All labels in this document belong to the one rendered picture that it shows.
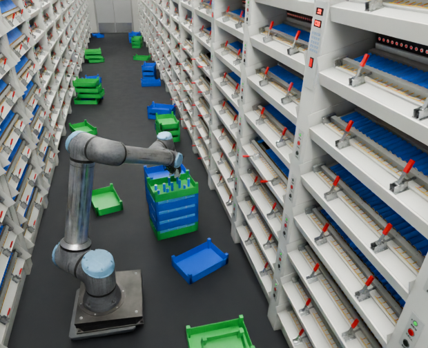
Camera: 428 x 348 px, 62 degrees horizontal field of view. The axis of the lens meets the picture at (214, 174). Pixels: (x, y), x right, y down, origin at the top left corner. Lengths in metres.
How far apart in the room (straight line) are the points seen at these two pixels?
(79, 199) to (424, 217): 1.42
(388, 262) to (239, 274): 1.33
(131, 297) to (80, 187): 0.65
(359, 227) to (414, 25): 0.59
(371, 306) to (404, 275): 0.21
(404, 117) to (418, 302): 0.45
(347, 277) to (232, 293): 1.01
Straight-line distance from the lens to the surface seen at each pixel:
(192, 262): 2.36
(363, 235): 1.19
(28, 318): 2.27
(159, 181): 2.51
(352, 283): 1.31
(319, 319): 1.69
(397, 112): 0.99
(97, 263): 1.85
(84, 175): 1.77
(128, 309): 1.99
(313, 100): 1.32
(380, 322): 1.24
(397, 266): 1.11
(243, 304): 2.15
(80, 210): 1.84
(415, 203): 1.01
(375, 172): 1.10
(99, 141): 1.68
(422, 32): 0.96
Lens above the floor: 1.64
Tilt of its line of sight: 30 degrees down
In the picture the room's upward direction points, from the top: 2 degrees clockwise
